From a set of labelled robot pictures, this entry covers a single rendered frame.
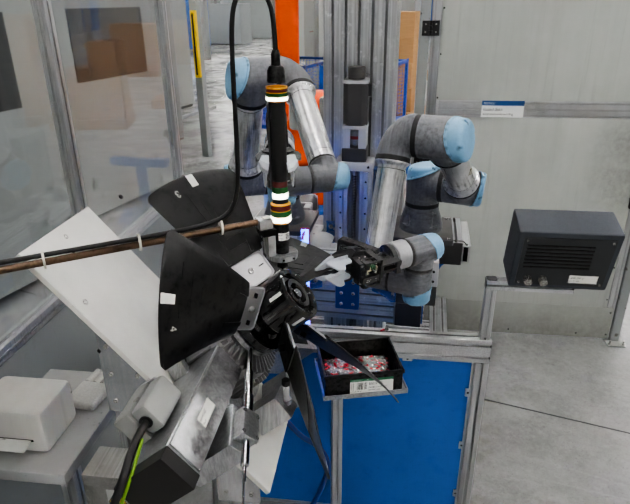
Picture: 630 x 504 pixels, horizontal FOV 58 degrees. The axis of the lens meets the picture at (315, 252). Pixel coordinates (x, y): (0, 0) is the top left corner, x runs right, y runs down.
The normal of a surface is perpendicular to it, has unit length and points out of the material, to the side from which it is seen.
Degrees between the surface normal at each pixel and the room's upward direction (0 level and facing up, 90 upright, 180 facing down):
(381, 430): 90
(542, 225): 15
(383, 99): 90
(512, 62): 89
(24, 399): 0
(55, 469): 0
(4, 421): 90
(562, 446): 0
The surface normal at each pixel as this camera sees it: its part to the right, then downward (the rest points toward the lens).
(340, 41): -0.18, 0.40
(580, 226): -0.04, -0.78
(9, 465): -0.01, -0.91
